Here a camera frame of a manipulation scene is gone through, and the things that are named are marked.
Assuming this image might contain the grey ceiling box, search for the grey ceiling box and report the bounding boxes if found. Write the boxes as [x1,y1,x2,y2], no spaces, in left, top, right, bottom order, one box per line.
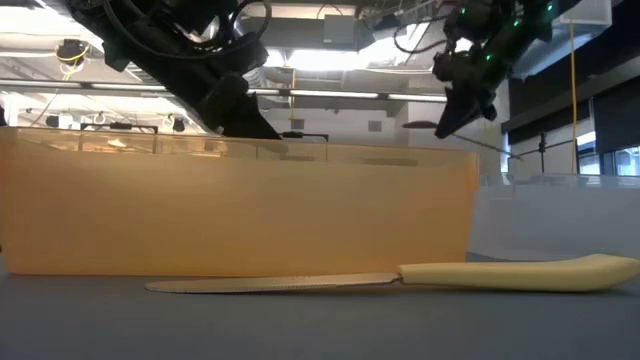
[322,13,357,46]

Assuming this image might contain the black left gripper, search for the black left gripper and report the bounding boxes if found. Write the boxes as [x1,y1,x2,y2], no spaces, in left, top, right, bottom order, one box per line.
[127,29,282,141]

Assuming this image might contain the yellow-handled knife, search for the yellow-handled knife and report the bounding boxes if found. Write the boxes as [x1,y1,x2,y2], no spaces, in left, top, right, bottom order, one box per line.
[144,253,640,295]

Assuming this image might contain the orange plastic bin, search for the orange plastic bin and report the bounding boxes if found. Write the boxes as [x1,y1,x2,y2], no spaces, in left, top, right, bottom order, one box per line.
[0,126,481,277]

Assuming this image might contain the grey table mat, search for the grey table mat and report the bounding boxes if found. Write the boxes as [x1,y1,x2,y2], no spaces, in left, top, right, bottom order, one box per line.
[0,252,640,360]

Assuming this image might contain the clear plastic bin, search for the clear plastic bin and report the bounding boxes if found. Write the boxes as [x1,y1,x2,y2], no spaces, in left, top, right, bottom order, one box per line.
[467,172,640,262]

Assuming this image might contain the ceiling light strip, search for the ceiling light strip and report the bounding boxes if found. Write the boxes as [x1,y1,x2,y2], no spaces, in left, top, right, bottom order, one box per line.
[0,78,449,104]

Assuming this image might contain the black stand post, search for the black stand post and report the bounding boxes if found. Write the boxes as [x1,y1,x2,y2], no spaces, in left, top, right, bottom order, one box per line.
[537,132,549,174]

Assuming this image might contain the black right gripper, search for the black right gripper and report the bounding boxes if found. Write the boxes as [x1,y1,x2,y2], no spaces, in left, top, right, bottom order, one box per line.
[432,46,502,140]

